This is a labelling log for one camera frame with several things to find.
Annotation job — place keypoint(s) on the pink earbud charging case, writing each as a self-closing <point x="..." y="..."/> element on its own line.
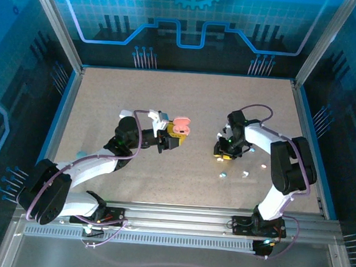
<point x="182" y="122"/>

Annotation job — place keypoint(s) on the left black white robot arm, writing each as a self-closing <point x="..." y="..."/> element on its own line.
<point x="87" y="165"/>

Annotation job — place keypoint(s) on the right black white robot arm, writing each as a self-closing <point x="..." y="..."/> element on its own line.
<point x="263" y="136"/>

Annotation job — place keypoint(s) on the aluminium mounting beam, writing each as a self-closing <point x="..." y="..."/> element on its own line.
<point x="175" y="214"/>

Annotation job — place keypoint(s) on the black connector box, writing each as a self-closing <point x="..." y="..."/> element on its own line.
<point x="261" y="248"/>

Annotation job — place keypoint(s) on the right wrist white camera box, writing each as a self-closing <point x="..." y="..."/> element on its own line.
<point x="226" y="128"/>

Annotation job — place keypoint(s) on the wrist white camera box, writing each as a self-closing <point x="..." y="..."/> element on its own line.
<point x="156" y="118"/>
<point x="226" y="128"/>

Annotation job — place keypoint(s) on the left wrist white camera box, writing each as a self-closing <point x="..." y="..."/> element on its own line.
<point x="156" y="118"/>

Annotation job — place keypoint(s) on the aluminium table side rail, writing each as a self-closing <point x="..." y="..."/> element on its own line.
<point x="305" y="124"/>
<point x="67" y="107"/>

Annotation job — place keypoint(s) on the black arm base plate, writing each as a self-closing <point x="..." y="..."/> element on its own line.
<point x="240" y="226"/>
<point x="114" y="216"/>

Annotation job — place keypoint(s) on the aluminium frame post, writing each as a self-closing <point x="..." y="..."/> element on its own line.
<point x="57" y="21"/>
<point x="328" y="40"/>

